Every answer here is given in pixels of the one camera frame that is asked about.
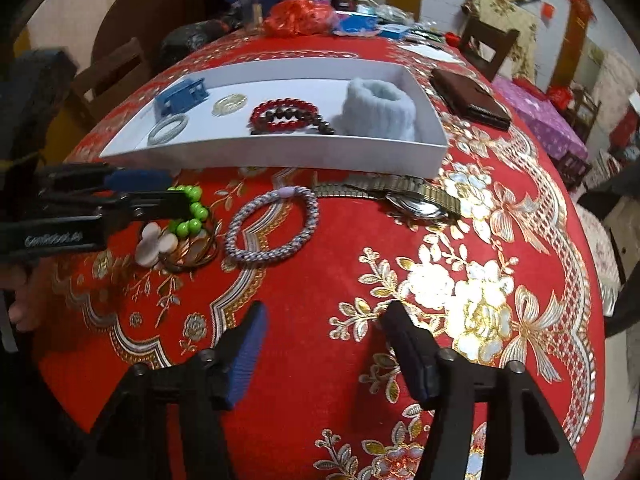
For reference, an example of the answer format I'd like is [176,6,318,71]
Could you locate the black plastic bag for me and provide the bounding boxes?
[160,17,236,61]

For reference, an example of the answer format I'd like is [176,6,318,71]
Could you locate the blue white small pack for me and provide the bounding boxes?
[377,22,413,40]

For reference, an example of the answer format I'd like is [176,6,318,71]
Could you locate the dark bead bracelet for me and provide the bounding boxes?
[250,110,343,137]

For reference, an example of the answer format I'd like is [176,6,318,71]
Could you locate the blue tissue pack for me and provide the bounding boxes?
[336,12,378,36]

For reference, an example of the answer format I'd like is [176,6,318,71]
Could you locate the green bead bracelet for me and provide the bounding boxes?
[167,185,208,238]

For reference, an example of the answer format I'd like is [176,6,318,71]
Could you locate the purple patterned cloth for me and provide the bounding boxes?
[492,77,591,161]

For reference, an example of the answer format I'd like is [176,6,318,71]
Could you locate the chair with dark jacket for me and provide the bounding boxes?
[582,160,640,201]

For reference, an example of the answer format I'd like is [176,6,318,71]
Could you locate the beige floral cabinet cloth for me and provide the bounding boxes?
[465,0,543,81]

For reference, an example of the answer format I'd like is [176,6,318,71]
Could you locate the small braided hair tie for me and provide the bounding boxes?
[147,114,190,147]

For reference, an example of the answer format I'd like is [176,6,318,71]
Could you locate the brown leather wallet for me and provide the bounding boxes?
[431,67,512,130]

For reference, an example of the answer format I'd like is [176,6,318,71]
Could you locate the red plastic bag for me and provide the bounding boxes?
[262,0,338,38]

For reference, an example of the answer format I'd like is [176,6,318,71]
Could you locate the large braided hair tie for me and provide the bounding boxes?
[225,185,321,262]

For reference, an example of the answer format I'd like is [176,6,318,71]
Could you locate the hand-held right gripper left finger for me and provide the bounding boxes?
[90,301,271,480]

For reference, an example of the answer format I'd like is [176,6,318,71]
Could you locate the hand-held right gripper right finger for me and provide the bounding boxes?
[382,300,583,480]

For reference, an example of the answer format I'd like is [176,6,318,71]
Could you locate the light blue knit wristband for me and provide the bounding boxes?
[341,77,418,143]

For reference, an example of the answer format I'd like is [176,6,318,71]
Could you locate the white paper sheet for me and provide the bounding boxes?
[397,42,466,66]

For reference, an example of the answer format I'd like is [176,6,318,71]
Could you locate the red bead bracelet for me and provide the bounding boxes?
[250,99,320,133]

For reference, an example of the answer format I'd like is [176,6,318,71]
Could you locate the brown hair tie white shells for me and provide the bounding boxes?
[135,210,221,273]

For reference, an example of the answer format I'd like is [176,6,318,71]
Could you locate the white shallow cardboard box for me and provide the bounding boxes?
[98,57,449,181]

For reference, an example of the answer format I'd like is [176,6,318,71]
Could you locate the clear plastic jar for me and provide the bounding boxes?
[239,0,263,26]

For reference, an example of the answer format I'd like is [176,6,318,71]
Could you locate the blue hair claw clip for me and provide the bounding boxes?
[154,77,208,117]

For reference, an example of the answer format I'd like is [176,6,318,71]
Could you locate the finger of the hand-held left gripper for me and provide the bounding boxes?
[37,191,202,228]
[37,162,172,196]

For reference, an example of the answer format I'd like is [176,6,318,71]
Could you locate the metal band wristwatch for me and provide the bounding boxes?
[312,174,463,221]

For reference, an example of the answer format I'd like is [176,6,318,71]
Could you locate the light wooden chair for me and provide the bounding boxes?
[45,37,156,161]

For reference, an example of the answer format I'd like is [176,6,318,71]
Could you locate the green gold ring hair tie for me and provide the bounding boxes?
[211,92,248,117]

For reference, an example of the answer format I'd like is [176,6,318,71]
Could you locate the round wooden table top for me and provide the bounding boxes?
[92,0,221,76]

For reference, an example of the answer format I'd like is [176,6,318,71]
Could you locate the person's left hand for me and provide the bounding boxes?
[9,260,40,333]

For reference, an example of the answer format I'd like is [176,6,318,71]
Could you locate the dark wooden chair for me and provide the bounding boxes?
[459,15,521,81]

